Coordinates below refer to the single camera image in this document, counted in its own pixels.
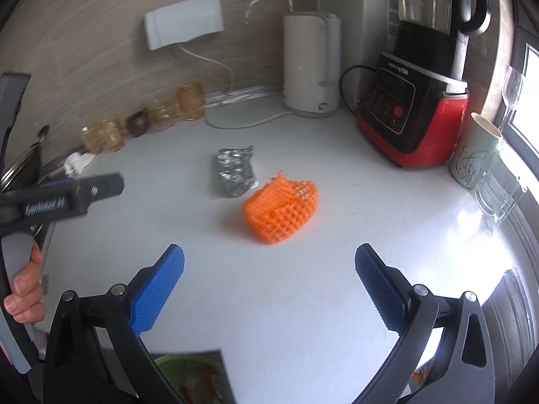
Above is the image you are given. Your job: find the tall amber glass cup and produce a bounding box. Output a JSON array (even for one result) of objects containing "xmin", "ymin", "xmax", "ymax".
[{"xmin": 177, "ymin": 83, "xmax": 207, "ymax": 122}]

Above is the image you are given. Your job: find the clear plastic tube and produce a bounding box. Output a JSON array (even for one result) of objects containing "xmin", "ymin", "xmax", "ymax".
[{"xmin": 204, "ymin": 85, "xmax": 287, "ymax": 108}]

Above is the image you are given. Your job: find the black power cable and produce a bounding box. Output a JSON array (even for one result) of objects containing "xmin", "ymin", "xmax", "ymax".
[{"xmin": 339, "ymin": 65, "xmax": 377, "ymax": 116}]

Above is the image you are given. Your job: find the white cup with plant print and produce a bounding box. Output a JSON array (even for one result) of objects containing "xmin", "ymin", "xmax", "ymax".
[{"xmin": 448, "ymin": 112, "xmax": 505, "ymax": 189}]

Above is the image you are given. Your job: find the white wall socket box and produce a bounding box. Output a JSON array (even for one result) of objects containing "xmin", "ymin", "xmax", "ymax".
[{"xmin": 144, "ymin": 0, "xmax": 224, "ymax": 51}]

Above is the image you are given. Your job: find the dark brown small pot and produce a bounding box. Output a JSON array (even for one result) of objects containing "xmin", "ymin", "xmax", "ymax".
[{"xmin": 125, "ymin": 110, "xmax": 151, "ymax": 138}]

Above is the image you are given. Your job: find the wine glass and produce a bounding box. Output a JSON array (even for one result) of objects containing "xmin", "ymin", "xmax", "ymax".
[{"xmin": 497, "ymin": 65, "xmax": 527, "ymax": 135}]

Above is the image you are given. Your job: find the crumpled silver foil packet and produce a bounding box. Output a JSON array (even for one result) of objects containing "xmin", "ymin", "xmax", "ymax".
[{"xmin": 211, "ymin": 145, "xmax": 259, "ymax": 198}]

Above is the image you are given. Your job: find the white electric kettle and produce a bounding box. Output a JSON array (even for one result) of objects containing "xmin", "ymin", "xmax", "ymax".
[{"xmin": 281, "ymin": 12, "xmax": 342, "ymax": 119}]

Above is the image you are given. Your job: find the white power cable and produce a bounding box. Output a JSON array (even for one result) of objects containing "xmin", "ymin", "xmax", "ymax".
[{"xmin": 179, "ymin": 44, "xmax": 291, "ymax": 130}]

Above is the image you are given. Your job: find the red black blender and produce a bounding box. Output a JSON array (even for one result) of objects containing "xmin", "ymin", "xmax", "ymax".
[{"xmin": 356, "ymin": 0, "xmax": 493, "ymax": 168}]

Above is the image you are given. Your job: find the small crumpled white tissue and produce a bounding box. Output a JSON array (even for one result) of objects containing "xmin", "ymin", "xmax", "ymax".
[{"xmin": 63, "ymin": 151, "xmax": 95, "ymax": 175}]

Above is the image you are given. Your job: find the bin with green liner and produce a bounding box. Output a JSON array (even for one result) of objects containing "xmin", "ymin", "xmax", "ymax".
[{"xmin": 152, "ymin": 348, "xmax": 236, "ymax": 404}]

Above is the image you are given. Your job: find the person's left hand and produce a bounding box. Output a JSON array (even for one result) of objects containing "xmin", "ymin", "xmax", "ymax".
[{"xmin": 3, "ymin": 246, "xmax": 46, "ymax": 326}]

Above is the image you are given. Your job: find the clear glass container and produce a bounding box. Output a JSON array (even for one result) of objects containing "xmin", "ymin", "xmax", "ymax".
[{"xmin": 476, "ymin": 141, "xmax": 529, "ymax": 225}]

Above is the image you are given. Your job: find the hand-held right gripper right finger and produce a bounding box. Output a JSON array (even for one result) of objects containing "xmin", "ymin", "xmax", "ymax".
[{"xmin": 354, "ymin": 243, "xmax": 495, "ymax": 404}]

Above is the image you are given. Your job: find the orange foam fruit net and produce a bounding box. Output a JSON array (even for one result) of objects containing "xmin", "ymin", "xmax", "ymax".
[{"xmin": 243, "ymin": 171, "xmax": 319, "ymax": 245}]

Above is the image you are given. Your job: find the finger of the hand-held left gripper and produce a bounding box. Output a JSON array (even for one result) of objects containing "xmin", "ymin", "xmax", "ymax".
[
  {"xmin": 36, "ymin": 179, "xmax": 78, "ymax": 192},
  {"xmin": 19, "ymin": 172, "xmax": 126, "ymax": 222}
]

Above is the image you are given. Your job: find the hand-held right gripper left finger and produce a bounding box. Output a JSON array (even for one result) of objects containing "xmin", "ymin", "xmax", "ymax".
[{"xmin": 42, "ymin": 243, "xmax": 186, "ymax": 404}]

